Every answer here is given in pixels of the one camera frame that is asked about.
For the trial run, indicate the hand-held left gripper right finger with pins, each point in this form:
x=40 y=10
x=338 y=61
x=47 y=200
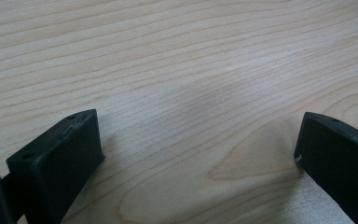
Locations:
x=341 y=161

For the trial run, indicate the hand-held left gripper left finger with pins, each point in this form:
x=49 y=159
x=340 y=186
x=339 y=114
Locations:
x=62 y=161

